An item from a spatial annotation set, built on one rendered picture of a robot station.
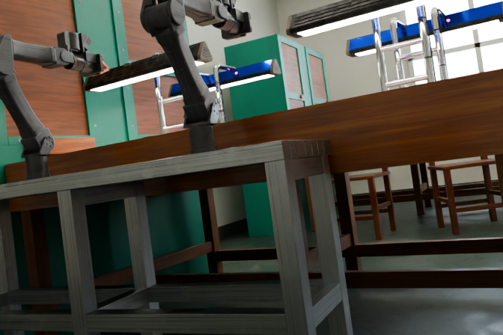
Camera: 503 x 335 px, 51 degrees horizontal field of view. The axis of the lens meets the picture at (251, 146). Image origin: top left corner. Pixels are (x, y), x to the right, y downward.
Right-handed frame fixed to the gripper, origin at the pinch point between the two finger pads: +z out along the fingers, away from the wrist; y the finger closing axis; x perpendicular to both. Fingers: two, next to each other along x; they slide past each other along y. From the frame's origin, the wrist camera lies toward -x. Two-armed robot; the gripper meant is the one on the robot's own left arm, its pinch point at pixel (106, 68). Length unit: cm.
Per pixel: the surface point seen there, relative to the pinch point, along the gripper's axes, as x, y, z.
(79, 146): 24.8, 35.0, 18.2
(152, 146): 34, -31, -20
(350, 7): 0, -94, 4
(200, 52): 0.6, -36.5, 8.6
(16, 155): 27, 43, -8
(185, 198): 55, 37, 99
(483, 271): 88, -118, 33
